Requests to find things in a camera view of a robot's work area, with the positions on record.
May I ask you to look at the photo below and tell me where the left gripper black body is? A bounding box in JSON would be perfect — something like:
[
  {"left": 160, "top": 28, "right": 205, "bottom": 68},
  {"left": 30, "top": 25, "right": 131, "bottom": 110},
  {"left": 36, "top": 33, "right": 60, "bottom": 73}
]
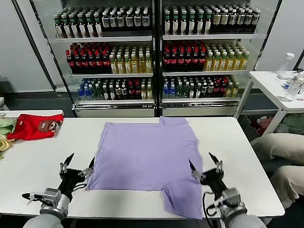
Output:
[{"left": 58, "top": 168, "right": 87, "bottom": 200}]

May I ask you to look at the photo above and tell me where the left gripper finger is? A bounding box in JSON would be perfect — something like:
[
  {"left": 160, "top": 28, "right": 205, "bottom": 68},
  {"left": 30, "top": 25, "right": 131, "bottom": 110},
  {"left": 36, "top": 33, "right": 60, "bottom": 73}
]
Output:
[
  {"left": 79, "top": 156, "right": 95, "bottom": 178},
  {"left": 59, "top": 152, "right": 75, "bottom": 174}
]

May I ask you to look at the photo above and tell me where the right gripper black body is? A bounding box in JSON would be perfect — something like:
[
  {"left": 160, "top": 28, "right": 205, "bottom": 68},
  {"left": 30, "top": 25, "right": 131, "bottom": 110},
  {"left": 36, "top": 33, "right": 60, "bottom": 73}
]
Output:
[{"left": 200, "top": 168, "right": 229, "bottom": 193}]

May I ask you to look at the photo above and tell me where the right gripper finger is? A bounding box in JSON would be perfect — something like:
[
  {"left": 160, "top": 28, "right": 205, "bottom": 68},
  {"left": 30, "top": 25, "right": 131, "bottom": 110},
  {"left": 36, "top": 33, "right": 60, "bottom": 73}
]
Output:
[
  {"left": 208, "top": 152, "right": 225, "bottom": 176},
  {"left": 188, "top": 159, "right": 203, "bottom": 181}
]

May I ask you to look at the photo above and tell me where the light purple printed t-shirt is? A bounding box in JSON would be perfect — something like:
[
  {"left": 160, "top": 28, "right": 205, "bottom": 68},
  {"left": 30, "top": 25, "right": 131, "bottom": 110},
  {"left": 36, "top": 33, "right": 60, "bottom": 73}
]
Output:
[{"left": 85, "top": 116, "right": 205, "bottom": 220}]

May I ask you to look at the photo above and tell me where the red bear print garment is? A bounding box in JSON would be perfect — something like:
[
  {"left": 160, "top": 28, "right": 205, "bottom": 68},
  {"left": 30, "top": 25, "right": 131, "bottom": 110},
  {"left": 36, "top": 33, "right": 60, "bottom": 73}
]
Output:
[{"left": 6, "top": 113, "right": 64, "bottom": 141}]

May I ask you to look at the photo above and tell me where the glass display drinks cooler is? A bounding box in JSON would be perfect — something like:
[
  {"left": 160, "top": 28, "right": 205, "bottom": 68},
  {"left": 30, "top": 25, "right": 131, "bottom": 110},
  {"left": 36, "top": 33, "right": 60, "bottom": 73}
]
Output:
[
  {"left": 60, "top": 0, "right": 159, "bottom": 117},
  {"left": 158, "top": 0, "right": 260, "bottom": 117}
]

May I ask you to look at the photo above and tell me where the red clothing pile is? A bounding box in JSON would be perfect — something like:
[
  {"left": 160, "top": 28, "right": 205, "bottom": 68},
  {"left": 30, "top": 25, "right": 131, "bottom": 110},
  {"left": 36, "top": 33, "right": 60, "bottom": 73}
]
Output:
[{"left": 252, "top": 114, "right": 274, "bottom": 134}]

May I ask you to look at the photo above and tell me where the person in beige trousers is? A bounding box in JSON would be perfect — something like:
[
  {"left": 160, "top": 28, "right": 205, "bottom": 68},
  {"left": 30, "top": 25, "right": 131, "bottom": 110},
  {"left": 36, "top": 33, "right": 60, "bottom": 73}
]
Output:
[{"left": 249, "top": 132, "right": 304, "bottom": 211}]

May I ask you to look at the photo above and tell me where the pale yellow garment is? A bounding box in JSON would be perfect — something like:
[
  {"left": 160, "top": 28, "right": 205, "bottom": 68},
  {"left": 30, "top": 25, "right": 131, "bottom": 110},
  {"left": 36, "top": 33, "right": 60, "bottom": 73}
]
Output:
[{"left": 0, "top": 134, "right": 15, "bottom": 152}]

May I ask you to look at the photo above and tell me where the white cooler shelf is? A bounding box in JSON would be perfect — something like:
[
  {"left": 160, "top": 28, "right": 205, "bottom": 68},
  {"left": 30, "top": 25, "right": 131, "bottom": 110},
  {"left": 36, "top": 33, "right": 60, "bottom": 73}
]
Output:
[
  {"left": 68, "top": 72, "right": 154, "bottom": 78},
  {"left": 161, "top": 97, "right": 239, "bottom": 104},
  {"left": 162, "top": 34, "right": 259, "bottom": 40},
  {"left": 75, "top": 99, "right": 155, "bottom": 105},
  {"left": 56, "top": 35, "right": 153, "bottom": 43},
  {"left": 162, "top": 70, "right": 249, "bottom": 77}
]

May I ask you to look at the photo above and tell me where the light green garment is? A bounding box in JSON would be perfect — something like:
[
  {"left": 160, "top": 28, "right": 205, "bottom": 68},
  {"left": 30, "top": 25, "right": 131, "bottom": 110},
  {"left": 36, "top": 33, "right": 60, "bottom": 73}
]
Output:
[{"left": 0, "top": 116, "right": 18, "bottom": 135}]

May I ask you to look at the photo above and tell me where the dark green clothing pile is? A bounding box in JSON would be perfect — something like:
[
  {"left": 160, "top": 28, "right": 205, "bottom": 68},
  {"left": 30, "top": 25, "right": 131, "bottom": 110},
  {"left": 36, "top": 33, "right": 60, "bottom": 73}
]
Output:
[{"left": 273, "top": 113, "right": 304, "bottom": 136}]

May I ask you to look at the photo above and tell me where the white side table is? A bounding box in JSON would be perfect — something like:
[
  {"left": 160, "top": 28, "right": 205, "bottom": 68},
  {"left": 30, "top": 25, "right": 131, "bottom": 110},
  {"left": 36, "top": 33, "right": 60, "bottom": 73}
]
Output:
[{"left": 234, "top": 70, "right": 304, "bottom": 132}]

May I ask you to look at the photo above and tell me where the black framed glass door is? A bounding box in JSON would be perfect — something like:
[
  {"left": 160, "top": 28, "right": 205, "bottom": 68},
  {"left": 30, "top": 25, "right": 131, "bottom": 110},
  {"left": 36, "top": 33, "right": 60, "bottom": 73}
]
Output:
[
  {"left": 253, "top": 0, "right": 285, "bottom": 72},
  {"left": 13, "top": 0, "right": 78, "bottom": 117}
]

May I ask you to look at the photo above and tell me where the small white box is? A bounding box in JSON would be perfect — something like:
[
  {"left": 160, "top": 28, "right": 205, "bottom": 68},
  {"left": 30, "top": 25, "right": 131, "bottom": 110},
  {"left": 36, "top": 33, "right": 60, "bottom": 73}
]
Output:
[{"left": 277, "top": 71, "right": 295, "bottom": 80}]

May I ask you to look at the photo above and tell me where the clear bottle white cap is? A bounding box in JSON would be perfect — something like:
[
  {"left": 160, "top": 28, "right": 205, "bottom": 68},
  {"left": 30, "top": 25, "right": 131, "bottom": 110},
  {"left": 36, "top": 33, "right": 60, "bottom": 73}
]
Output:
[{"left": 277, "top": 52, "right": 295, "bottom": 75}]

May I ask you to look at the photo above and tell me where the dark tea bottle green cap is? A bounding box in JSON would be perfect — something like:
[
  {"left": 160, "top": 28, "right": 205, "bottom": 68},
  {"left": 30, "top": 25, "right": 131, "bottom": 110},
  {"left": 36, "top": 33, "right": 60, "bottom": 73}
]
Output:
[
  {"left": 164, "top": 9, "right": 172, "bottom": 36},
  {"left": 171, "top": 9, "right": 180, "bottom": 36},
  {"left": 53, "top": 14, "right": 64, "bottom": 39},
  {"left": 180, "top": 9, "right": 188, "bottom": 36},
  {"left": 196, "top": 9, "right": 205, "bottom": 35},
  {"left": 93, "top": 11, "right": 104, "bottom": 38},
  {"left": 204, "top": 10, "right": 212, "bottom": 35},
  {"left": 85, "top": 11, "right": 95, "bottom": 38},
  {"left": 68, "top": 13, "right": 79, "bottom": 38},
  {"left": 76, "top": 12, "right": 87, "bottom": 38},
  {"left": 188, "top": 9, "right": 196, "bottom": 35},
  {"left": 61, "top": 13, "right": 72, "bottom": 39}
]

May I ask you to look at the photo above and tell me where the dark bottle blue-white label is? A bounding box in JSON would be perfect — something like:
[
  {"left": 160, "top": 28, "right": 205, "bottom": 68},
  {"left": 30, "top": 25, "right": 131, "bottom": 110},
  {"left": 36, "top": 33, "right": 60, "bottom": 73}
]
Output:
[
  {"left": 245, "top": 9, "right": 253, "bottom": 33},
  {"left": 252, "top": 9, "right": 260, "bottom": 33},
  {"left": 125, "top": 9, "right": 134, "bottom": 36},
  {"left": 237, "top": 9, "right": 246, "bottom": 33},
  {"left": 109, "top": 10, "right": 118, "bottom": 36},
  {"left": 133, "top": 9, "right": 143, "bottom": 36},
  {"left": 142, "top": 9, "right": 151, "bottom": 36},
  {"left": 101, "top": 10, "right": 110, "bottom": 36},
  {"left": 117, "top": 9, "right": 126, "bottom": 36},
  {"left": 228, "top": 9, "right": 238, "bottom": 33}
]

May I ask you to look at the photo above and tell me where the dark bottle beige label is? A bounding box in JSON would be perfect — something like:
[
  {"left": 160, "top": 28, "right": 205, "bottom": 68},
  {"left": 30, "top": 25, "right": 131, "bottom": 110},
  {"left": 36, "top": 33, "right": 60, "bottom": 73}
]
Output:
[
  {"left": 220, "top": 9, "right": 229, "bottom": 34},
  {"left": 212, "top": 9, "right": 221, "bottom": 34}
]

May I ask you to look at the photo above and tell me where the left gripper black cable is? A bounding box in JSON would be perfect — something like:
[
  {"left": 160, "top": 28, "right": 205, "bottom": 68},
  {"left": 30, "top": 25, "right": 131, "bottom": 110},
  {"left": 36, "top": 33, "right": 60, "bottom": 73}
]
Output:
[{"left": 71, "top": 182, "right": 87, "bottom": 191}]

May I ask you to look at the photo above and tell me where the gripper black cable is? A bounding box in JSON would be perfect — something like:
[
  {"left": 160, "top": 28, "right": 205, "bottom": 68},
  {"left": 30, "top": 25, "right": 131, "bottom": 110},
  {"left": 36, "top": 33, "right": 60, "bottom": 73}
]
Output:
[
  {"left": 71, "top": 182, "right": 87, "bottom": 191},
  {"left": 201, "top": 191, "right": 223, "bottom": 228}
]

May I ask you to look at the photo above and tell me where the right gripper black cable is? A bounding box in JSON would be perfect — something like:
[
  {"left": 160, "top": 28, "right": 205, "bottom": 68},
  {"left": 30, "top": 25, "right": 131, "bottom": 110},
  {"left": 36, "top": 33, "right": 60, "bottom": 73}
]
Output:
[{"left": 201, "top": 191, "right": 223, "bottom": 228}]

